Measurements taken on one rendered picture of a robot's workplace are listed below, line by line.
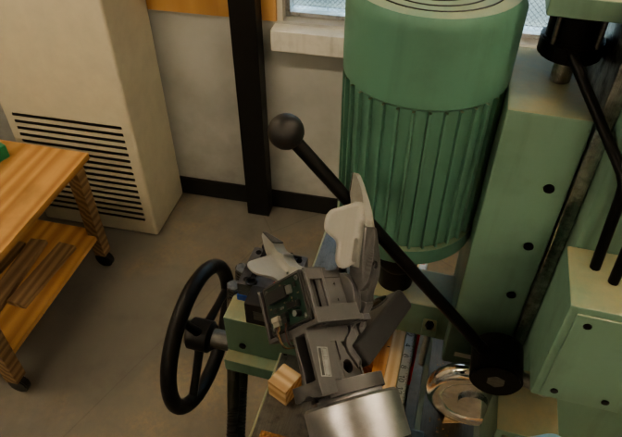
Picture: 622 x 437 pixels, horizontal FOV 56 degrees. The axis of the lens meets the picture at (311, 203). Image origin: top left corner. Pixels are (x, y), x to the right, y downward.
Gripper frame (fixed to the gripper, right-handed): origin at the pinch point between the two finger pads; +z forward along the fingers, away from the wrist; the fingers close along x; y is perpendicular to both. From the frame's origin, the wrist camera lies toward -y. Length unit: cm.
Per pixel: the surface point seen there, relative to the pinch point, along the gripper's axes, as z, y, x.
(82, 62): 108, -33, 111
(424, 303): -9.8, -25.7, 7.5
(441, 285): -7.8, -29.4, 6.2
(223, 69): 109, -80, 97
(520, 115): -0.2, -8.2, -21.4
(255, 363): -9.4, -19.5, 39.3
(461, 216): -4.2, -15.4, -8.1
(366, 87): 6.9, 0.8, -12.0
